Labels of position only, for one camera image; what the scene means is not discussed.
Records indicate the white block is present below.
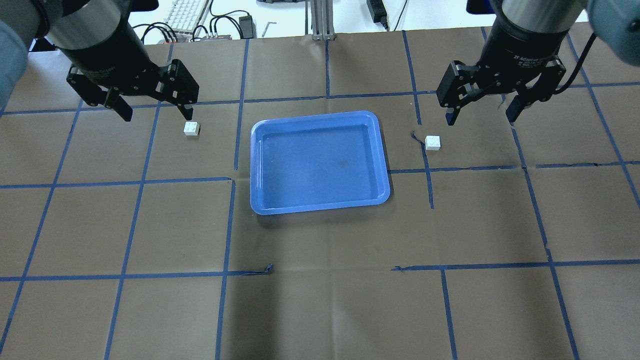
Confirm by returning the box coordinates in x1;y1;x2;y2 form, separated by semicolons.
183;121;201;137
423;135;442;151

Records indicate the hex key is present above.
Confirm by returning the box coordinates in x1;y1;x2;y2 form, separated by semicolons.
261;21;277;38

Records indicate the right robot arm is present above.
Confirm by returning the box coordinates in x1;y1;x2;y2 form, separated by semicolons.
436;0;640;126

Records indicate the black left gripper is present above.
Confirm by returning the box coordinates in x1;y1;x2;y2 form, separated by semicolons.
66;20;200;122

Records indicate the black power adapter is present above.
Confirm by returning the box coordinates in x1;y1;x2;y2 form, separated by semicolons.
365;0;390;31

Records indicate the aluminium frame post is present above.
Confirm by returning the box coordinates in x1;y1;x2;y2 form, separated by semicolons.
308;0;336;41

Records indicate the black cable bundle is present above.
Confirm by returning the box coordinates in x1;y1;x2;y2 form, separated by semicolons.
131;0;253;46

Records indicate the blue plastic tray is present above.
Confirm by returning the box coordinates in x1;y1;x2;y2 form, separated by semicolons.
250;111;391;215

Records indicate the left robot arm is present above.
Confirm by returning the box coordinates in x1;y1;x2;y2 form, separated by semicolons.
0;0;200;122

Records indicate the white keyboard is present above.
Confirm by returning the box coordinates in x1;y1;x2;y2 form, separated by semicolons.
162;0;210;35

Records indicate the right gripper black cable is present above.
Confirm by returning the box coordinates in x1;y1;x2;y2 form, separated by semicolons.
552;32;598;96

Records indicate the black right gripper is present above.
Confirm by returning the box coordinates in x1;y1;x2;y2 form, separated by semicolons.
436;22;567;126

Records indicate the brown paper table cover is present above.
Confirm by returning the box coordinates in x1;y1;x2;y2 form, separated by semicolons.
0;28;639;360

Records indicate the small black power brick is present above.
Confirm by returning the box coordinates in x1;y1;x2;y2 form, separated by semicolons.
238;14;256;39

